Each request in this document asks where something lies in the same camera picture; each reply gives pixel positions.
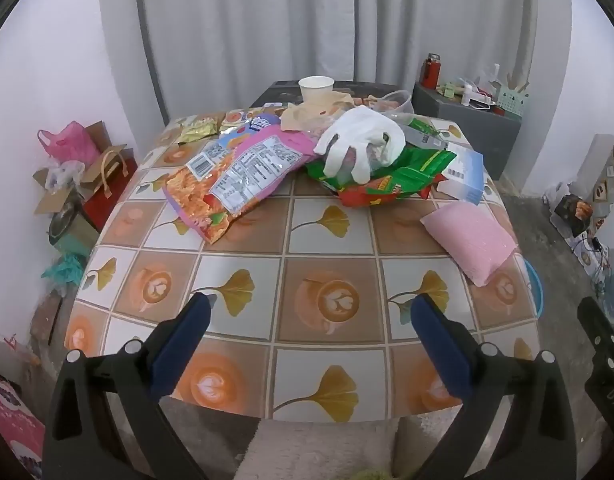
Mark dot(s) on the patterned tablecloth roll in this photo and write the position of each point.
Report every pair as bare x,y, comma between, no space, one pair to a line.
612,175

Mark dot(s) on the white fluffy cushion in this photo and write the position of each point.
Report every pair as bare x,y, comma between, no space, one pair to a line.
422,432
312,447

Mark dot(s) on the black snack bag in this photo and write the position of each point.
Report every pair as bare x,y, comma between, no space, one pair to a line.
572,212

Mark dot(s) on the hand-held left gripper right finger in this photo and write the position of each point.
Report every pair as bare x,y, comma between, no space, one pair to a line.
442,350

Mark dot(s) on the white paper cup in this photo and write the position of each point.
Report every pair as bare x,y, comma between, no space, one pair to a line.
316,92

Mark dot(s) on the white glove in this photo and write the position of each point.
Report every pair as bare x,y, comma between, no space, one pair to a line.
357,130

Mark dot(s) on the white and blue box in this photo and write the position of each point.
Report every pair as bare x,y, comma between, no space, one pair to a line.
462,175

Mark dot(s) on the purple snack packet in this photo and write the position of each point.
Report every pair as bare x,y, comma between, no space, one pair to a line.
259,122

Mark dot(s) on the grey cabinet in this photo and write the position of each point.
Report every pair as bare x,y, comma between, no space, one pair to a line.
462,125

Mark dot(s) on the small green box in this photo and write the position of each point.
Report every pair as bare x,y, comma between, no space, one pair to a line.
449,91

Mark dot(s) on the red and green snack bag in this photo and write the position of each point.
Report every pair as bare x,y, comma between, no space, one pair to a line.
382,194

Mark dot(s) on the dark printed flat box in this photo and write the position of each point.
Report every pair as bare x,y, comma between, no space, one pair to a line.
272,91

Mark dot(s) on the brown paper bag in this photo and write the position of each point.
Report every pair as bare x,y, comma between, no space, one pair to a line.
299,115

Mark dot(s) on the grey curtain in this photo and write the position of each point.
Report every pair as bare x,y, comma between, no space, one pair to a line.
287,20

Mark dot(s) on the teal cardboard box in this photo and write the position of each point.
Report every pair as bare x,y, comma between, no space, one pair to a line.
74,232

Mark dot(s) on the clear plastic package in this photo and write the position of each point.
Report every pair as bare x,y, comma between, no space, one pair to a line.
424,136

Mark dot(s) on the teal crumpled paper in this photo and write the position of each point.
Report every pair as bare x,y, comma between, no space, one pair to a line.
64,267

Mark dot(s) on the pink granule pouch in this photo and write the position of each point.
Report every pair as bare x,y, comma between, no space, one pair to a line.
472,240

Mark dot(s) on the orange snack packet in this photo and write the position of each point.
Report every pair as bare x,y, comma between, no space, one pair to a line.
234,118

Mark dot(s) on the blue plastic basin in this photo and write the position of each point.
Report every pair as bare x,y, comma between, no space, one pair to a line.
537,285

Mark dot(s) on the small white bottle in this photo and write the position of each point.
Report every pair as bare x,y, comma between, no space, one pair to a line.
468,94

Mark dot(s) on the black curved pole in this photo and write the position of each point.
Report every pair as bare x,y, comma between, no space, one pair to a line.
149,35

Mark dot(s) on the brown board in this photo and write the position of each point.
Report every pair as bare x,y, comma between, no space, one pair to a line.
46,317

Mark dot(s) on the large pink snack bag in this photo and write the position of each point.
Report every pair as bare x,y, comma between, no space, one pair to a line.
237,180

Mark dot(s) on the green fluffy cloth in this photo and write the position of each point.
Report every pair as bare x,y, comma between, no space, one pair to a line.
369,475

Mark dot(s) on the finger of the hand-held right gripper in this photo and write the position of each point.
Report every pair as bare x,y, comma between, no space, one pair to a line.
604,350

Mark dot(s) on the red gift bag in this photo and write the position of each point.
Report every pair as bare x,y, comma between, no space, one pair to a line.
112,195

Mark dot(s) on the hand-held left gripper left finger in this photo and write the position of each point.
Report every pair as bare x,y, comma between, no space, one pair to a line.
179,345

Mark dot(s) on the teal pen holder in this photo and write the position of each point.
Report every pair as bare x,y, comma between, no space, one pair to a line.
512,100

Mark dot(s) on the pink printed box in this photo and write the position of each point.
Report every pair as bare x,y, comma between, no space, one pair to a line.
12,420

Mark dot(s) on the red thermos bottle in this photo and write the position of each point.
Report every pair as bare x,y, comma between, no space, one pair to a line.
430,72

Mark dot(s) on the open cardboard box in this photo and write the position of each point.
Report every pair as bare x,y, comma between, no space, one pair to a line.
49,200

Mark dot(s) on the clear plastic bowl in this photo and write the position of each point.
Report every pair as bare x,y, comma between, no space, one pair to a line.
402,102

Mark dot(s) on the gold snack packet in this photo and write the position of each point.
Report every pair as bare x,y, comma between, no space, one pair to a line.
202,129

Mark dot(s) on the pink plastic bag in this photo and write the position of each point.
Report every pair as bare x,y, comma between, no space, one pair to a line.
69,142

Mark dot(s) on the white plastic bag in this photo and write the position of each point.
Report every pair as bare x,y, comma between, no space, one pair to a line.
62,175

